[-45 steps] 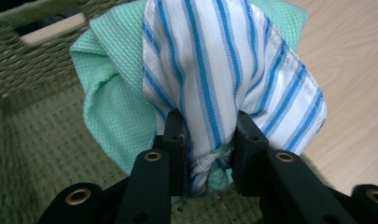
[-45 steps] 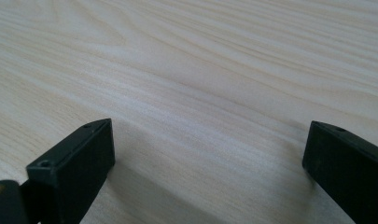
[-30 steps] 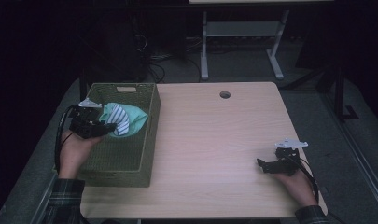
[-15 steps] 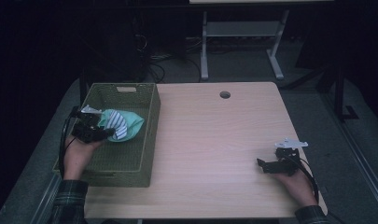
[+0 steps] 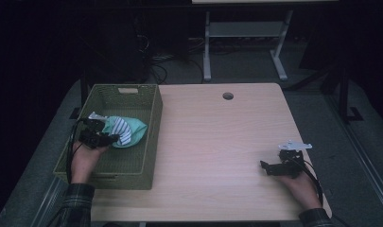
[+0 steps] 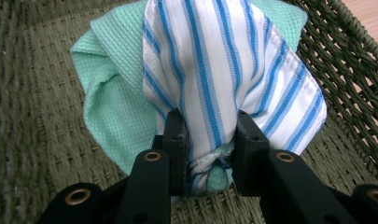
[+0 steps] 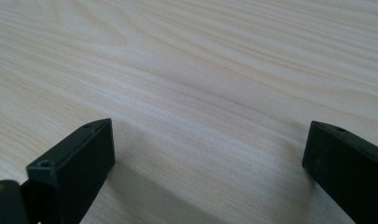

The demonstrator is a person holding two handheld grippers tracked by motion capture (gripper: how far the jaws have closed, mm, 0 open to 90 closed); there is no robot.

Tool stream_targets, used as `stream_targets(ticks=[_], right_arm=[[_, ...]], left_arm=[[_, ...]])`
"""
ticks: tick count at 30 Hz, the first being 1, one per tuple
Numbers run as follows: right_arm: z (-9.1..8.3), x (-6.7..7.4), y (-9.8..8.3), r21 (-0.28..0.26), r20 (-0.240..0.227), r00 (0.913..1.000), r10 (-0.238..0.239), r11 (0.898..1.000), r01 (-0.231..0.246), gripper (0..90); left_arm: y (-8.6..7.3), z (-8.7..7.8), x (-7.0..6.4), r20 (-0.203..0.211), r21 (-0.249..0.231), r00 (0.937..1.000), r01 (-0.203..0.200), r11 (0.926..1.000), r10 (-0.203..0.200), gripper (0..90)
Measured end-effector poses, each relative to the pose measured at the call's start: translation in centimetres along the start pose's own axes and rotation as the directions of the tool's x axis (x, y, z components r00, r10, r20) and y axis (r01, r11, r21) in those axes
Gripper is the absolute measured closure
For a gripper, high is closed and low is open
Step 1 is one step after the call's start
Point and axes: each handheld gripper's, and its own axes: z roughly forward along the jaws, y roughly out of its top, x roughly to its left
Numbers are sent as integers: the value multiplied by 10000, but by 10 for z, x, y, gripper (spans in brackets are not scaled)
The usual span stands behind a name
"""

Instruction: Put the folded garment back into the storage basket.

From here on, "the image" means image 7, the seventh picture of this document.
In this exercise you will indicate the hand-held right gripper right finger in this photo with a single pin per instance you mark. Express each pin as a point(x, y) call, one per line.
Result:
point(351, 174)

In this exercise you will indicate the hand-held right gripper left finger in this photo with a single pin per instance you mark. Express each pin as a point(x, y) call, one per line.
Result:
point(74, 168)

